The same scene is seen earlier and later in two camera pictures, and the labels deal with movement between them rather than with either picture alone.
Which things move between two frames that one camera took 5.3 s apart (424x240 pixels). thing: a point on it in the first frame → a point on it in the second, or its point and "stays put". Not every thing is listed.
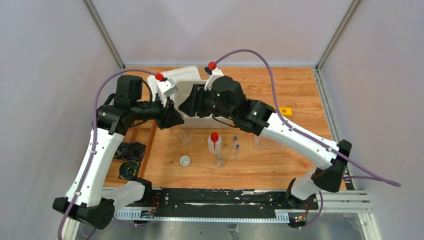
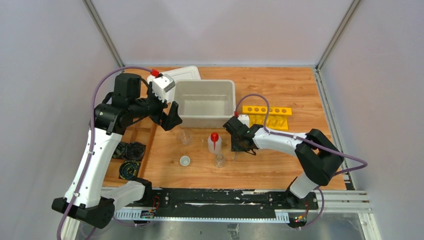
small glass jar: [219, 160] stays put
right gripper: [195, 102] → [236, 147]
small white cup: [184, 160] stays put
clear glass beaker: [185, 134] stays put
